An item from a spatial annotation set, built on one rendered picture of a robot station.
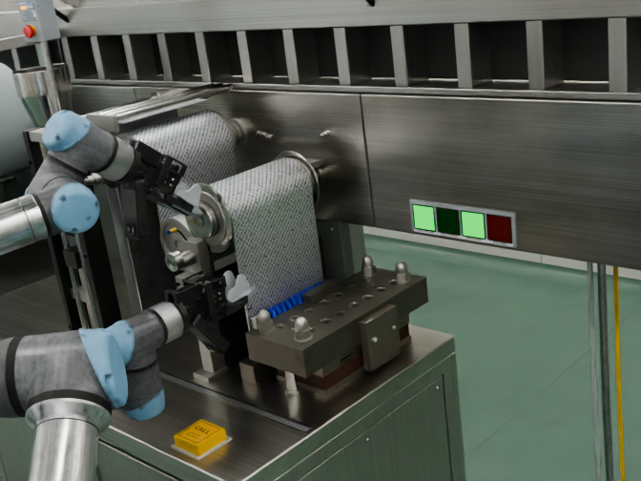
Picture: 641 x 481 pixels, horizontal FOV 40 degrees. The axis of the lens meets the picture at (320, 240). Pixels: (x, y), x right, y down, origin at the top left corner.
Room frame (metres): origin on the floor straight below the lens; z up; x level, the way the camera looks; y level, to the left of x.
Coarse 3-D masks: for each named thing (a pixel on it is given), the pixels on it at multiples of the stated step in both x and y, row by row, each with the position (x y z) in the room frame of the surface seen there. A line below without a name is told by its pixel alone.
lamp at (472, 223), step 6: (462, 216) 1.68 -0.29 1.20; (468, 216) 1.67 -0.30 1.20; (474, 216) 1.66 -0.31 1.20; (480, 216) 1.65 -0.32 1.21; (468, 222) 1.67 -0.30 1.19; (474, 222) 1.66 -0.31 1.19; (480, 222) 1.65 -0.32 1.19; (468, 228) 1.67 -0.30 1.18; (474, 228) 1.66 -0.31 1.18; (480, 228) 1.65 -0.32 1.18; (468, 234) 1.67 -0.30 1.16; (474, 234) 1.66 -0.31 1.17; (480, 234) 1.65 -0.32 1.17
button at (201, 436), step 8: (200, 424) 1.48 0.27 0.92; (208, 424) 1.48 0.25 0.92; (184, 432) 1.46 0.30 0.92; (192, 432) 1.45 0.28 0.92; (200, 432) 1.45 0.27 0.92; (208, 432) 1.44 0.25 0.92; (216, 432) 1.44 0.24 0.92; (224, 432) 1.45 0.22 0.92; (176, 440) 1.44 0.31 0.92; (184, 440) 1.43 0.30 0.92; (192, 440) 1.42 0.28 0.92; (200, 440) 1.42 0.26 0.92; (208, 440) 1.42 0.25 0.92; (216, 440) 1.43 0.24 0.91; (184, 448) 1.43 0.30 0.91; (192, 448) 1.41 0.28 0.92; (200, 448) 1.41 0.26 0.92; (208, 448) 1.42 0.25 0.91
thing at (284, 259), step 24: (312, 216) 1.85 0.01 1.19; (240, 240) 1.70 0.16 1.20; (264, 240) 1.75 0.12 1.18; (288, 240) 1.79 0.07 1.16; (312, 240) 1.84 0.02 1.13; (240, 264) 1.69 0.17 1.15; (264, 264) 1.74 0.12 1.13; (288, 264) 1.79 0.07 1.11; (312, 264) 1.84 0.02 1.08; (264, 288) 1.73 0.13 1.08; (288, 288) 1.78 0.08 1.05
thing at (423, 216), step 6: (414, 210) 1.76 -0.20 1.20; (420, 210) 1.75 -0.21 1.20; (426, 210) 1.74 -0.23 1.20; (432, 210) 1.73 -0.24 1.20; (414, 216) 1.76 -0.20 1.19; (420, 216) 1.75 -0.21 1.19; (426, 216) 1.74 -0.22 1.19; (432, 216) 1.73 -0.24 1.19; (420, 222) 1.75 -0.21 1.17; (426, 222) 1.74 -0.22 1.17; (432, 222) 1.73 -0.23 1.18; (426, 228) 1.74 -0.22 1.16; (432, 228) 1.73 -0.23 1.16
